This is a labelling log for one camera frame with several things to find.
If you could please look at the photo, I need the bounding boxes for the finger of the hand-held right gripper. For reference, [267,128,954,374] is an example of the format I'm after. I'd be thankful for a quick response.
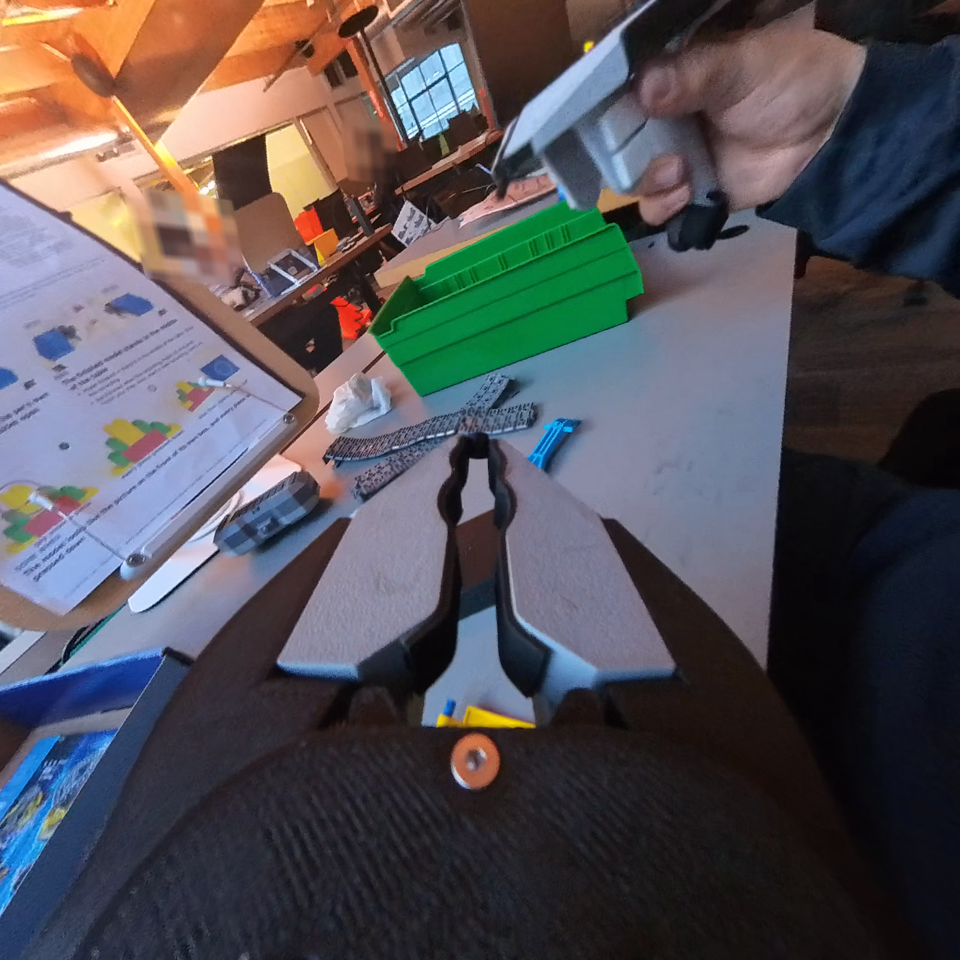
[538,103,625,214]
[493,24,640,183]

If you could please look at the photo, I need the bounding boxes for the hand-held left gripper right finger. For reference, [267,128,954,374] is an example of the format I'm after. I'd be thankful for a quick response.
[486,437,680,700]

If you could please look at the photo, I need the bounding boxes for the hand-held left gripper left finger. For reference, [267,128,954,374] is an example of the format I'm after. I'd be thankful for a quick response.
[276,437,471,681]

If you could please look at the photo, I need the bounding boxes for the green storage bin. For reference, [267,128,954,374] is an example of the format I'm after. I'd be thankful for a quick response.
[369,201,646,397]

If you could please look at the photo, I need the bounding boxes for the person's right forearm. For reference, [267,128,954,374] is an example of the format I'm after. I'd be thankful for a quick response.
[757,37,960,297]

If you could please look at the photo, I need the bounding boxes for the grey desk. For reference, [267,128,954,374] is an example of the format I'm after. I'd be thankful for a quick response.
[60,217,798,721]

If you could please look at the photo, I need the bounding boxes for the person's right hand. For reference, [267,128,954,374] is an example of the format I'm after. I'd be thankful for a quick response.
[633,24,869,226]

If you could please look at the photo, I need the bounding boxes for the paned window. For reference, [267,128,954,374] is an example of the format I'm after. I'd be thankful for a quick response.
[381,41,481,145]

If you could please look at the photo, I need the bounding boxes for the blue brick separator tool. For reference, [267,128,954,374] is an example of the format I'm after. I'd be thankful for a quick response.
[525,417,582,472]

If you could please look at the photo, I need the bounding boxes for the yellow scoop piece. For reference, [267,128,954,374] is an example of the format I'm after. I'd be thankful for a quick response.
[436,699,537,730]

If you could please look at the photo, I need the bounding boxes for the tan adjacent table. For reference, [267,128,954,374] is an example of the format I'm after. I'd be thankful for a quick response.
[373,180,571,290]

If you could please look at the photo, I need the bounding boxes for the wooden display board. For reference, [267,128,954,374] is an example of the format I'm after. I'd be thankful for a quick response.
[0,176,320,631]

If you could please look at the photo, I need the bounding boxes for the white stand base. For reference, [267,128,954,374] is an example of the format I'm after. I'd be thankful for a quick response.
[127,453,301,615]

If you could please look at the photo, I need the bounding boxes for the brown background table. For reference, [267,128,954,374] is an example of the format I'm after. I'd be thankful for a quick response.
[247,221,395,331]

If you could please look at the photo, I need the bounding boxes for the person's dark clothed body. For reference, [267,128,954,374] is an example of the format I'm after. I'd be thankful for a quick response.
[772,390,960,960]

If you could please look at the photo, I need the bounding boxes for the clear display case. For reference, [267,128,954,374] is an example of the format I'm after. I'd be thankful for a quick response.
[266,251,320,295]

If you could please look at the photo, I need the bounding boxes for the printed instruction sheet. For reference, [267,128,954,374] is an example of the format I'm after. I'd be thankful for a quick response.
[0,183,301,615]

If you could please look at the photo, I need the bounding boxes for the brown rounded panel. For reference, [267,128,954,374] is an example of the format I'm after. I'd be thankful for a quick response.
[238,191,305,260]

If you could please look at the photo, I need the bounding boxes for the dark blue cardboard box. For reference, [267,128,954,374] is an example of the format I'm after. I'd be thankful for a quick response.
[0,648,192,960]

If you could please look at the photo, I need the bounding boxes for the colourful instruction booklet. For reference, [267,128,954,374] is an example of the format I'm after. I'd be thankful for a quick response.
[0,731,117,901]

